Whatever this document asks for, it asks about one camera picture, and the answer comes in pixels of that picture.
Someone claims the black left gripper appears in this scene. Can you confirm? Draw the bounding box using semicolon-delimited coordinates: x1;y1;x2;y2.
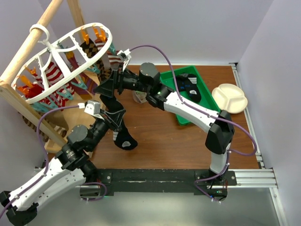
87;108;126;151

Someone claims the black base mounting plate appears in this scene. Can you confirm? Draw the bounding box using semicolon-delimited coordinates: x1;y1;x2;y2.
70;168;236;201

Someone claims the green ceramic mug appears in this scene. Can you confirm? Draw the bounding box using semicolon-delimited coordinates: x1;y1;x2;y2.
132;91;147;104

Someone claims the brown yellow argyle sock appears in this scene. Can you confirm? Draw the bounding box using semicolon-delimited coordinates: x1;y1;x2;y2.
80;40;111;83

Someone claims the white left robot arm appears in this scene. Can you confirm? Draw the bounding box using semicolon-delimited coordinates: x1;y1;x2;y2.
0;110;126;226

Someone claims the maroon purple sock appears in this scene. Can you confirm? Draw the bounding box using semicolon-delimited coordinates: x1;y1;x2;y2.
65;51;97;100

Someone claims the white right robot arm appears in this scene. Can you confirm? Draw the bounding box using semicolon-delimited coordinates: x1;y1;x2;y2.
94;63;235;185

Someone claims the black blue logo sock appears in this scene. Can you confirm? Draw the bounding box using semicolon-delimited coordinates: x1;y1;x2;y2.
176;73;202;103

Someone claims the black white striped sock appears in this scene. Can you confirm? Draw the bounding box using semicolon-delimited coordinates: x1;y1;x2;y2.
100;95;138;151

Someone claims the cream divided plate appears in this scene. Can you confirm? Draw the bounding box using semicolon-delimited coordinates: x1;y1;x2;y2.
212;83;248;114

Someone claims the red white striped sock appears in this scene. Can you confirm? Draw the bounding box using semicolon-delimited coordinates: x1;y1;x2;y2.
18;62;74;113

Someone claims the wooden drying rack frame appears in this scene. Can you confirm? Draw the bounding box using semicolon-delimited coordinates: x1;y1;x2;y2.
0;0;106;156

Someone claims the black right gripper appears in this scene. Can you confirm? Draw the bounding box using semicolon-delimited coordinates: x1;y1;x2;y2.
93;65;150;98

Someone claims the grey red striped sock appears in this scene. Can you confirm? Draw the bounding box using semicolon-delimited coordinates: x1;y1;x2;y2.
95;39;111;70
107;51;124;68

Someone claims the white oval sock hanger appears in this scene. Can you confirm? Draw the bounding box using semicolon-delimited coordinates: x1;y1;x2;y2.
11;23;113;104

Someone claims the green plastic tray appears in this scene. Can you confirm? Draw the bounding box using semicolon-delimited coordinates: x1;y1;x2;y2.
160;66;220;112

